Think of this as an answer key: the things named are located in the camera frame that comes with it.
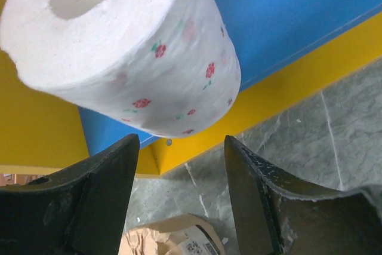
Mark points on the beige wrapped paper roll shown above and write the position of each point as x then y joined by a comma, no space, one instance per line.
183,235

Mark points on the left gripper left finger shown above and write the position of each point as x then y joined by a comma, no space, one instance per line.
78,210

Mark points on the yellow pink blue shelf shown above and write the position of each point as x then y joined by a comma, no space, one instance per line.
286,50

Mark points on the white dotted toilet paper roll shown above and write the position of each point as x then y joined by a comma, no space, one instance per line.
166,67

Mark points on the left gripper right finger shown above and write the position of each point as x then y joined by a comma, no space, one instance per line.
276,212

